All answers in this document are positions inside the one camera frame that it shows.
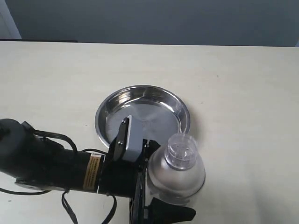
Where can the round stainless steel plate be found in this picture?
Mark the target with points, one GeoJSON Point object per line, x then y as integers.
{"type": "Point", "coordinates": [161, 113]}

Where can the clear plastic shaker bottle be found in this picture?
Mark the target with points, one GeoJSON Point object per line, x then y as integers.
{"type": "Point", "coordinates": [176, 171]}

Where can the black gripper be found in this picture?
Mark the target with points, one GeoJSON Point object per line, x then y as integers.
{"type": "Point", "coordinates": [127, 179]}

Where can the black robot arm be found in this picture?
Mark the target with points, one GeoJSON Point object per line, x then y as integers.
{"type": "Point", "coordinates": [47, 161]}

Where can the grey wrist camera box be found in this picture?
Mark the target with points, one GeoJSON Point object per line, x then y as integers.
{"type": "Point", "coordinates": [134, 140]}

